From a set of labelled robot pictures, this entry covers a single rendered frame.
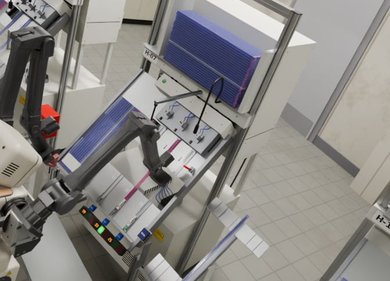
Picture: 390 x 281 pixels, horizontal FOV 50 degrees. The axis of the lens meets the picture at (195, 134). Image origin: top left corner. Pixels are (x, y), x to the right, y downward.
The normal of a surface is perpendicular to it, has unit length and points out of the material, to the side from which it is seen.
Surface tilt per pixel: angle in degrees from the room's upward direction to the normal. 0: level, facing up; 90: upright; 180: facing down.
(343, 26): 90
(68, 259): 0
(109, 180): 48
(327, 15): 90
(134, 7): 90
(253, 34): 90
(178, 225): 0
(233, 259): 0
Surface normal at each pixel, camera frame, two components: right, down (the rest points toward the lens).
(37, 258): 0.31, -0.80
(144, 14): 0.56, 0.59
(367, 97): -0.77, 0.11
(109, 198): -0.26, -0.38
